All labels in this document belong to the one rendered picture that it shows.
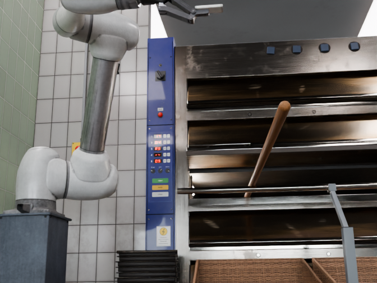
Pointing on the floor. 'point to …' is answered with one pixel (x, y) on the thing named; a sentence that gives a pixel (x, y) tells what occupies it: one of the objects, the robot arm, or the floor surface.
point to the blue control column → (168, 96)
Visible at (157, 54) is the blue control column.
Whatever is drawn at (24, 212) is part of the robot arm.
